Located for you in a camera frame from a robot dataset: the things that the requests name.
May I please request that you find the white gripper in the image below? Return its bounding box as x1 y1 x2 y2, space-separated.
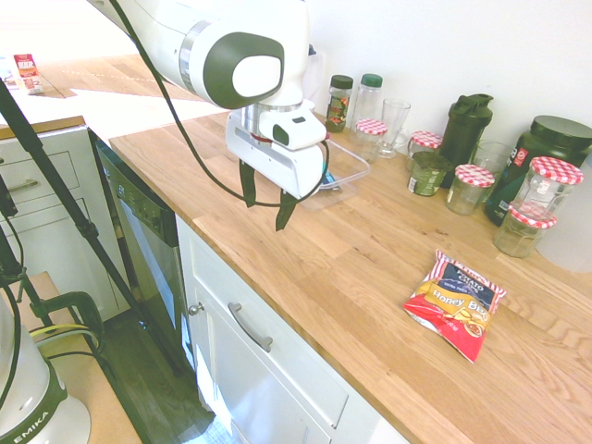
225 109 326 232

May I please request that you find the red honey BBQ chip bag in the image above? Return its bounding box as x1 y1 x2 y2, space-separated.
402 249 508 364

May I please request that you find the clear plastic container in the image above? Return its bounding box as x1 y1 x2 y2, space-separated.
302 137 373 212

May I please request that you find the spice jar black lid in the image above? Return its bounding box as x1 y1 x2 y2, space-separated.
325 74 355 134

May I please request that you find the small jar red checkered lid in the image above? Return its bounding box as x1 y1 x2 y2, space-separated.
353 118 389 164

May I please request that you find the black steel dishwasher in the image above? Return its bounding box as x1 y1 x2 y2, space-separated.
93 137 187 374

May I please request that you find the clear water pitcher blue lid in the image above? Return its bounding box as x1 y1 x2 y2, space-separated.
304 43 328 117

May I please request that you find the clear bottle green lid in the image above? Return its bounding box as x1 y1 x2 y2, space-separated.
351 73 385 140

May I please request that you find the tall glass mug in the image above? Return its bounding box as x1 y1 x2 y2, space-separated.
376 97 413 160

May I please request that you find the short jar red checkered lid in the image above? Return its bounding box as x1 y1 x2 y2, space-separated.
406 130 444 172

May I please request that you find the white cabinet under counter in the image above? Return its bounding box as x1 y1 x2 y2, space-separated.
175 214 411 444

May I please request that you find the round jar red checkered lid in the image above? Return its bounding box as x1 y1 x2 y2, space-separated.
445 164 497 216

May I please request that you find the black shaker bottle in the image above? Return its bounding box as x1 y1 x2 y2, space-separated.
438 92 495 190

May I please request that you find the white drawer cabinet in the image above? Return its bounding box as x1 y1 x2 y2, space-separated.
0 123 131 323

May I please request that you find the green clamp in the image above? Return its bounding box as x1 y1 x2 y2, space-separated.
28 290 106 360

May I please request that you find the clear drinking glass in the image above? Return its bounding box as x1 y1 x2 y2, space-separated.
471 139 515 204

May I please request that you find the faceted jar red checkered lid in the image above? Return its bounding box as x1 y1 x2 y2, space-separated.
492 202 558 259

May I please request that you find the red white carton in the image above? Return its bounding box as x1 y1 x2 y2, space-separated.
13 53 45 96

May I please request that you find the big jar red checkered lid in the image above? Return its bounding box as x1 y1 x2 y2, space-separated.
512 156 586 219

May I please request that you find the large black protein tub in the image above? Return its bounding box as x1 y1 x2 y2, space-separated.
483 115 592 228

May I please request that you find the white grey wrist camera box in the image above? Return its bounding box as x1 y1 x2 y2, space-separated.
258 110 327 152

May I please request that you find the silver bar drawer handle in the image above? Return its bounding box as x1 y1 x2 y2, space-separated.
227 302 275 354

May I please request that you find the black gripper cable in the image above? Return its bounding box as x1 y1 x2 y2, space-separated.
108 0 330 207

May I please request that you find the black camera tripod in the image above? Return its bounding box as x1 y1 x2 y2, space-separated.
0 78 184 376

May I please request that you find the yellow cable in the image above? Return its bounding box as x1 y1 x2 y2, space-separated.
29 323 101 352

